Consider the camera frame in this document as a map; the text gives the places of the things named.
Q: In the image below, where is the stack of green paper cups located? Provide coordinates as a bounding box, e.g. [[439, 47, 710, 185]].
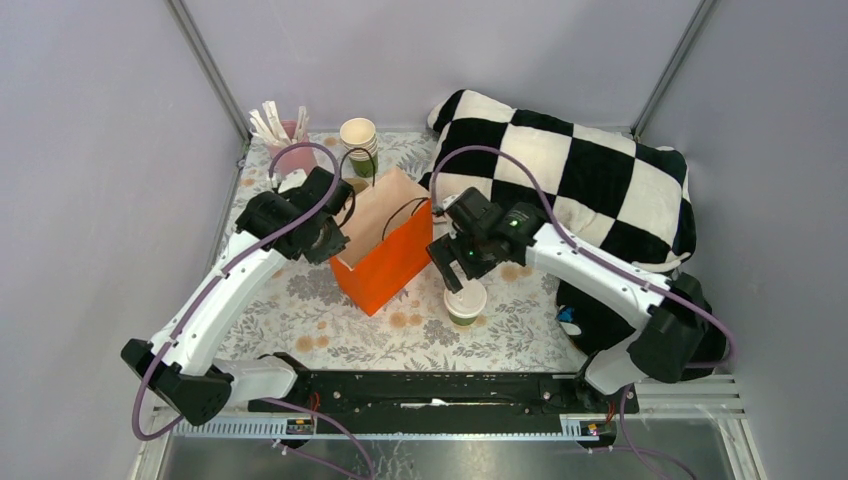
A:
[[339, 118, 378, 178]]

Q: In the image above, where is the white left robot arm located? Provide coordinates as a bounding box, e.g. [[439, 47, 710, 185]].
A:
[[121, 167, 355, 426]]

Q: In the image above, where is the blue white small object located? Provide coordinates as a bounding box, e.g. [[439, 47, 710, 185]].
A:
[[556, 306, 582, 337]]

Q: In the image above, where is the black cloth bundle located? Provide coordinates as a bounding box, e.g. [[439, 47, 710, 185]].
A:
[[556, 281, 727, 383]]

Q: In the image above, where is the green paper coffee cup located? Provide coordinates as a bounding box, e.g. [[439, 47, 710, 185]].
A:
[[448, 310, 480, 327]]

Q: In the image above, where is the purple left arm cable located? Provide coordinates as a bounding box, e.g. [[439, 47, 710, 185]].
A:
[[131, 142, 379, 480]]

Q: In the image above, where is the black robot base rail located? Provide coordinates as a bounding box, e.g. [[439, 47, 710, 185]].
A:
[[284, 370, 639, 435]]

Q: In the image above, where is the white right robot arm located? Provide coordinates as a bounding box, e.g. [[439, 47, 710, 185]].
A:
[[427, 188, 708, 412]]

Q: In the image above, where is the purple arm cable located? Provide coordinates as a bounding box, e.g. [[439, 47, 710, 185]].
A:
[[131, 142, 379, 480], [428, 145, 737, 480]]

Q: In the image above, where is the pink straw holder cup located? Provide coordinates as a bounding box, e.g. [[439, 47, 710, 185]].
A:
[[266, 120, 317, 177]]

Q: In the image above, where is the white plastic cup lid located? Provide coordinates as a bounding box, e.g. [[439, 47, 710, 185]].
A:
[[443, 280, 488, 314]]

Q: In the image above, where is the black white checkered blanket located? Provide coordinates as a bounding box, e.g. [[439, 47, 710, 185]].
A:
[[427, 89, 697, 273]]

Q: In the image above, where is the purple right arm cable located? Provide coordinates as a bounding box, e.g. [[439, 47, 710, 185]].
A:
[[428, 145, 737, 480]]

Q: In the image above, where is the orange paper bag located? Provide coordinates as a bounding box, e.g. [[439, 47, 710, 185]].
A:
[[330, 167, 433, 316]]

